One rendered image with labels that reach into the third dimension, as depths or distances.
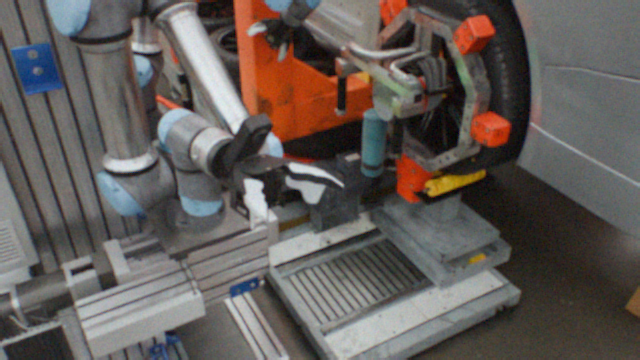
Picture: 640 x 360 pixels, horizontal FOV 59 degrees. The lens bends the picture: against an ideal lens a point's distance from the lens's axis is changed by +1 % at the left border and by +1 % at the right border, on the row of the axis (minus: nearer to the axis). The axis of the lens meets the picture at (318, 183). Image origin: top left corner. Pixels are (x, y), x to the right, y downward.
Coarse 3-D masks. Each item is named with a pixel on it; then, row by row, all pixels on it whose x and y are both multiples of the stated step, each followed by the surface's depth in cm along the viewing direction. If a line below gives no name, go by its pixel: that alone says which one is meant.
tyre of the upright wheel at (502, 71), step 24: (432, 0) 187; (456, 0) 177; (480, 0) 176; (504, 0) 178; (504, 24) 171; (504, 48) 169; (504, 72) 169; (528, 72) 172; (504, 96) 171; (528, 96) 174; (528, 120) 178; (504, 144) 180; (456, 168) 201; (480, 168) 190
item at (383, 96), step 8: (416, 80) 188; (424, 80) 188; (376, 88) 190; (384, 88) 185; (424, 88) 187; (376, 96) 191; (384, 96) 187; (392, 96) 183; (424, 96) 187; (440, 96) 192; (376, 104) 193; (384, 104) 188; (432, 104) 191; (376, 112) 194; (384, 112) 190
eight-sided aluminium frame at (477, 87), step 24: (408, 24) 195; (432, 24) 177; (456, 24) 172; (384, 48) 207; (456, 48) 171; (480, 72) 171; (480, 96) 170; (408, 144) 211; (480, 144) 182; (432, 168) 199
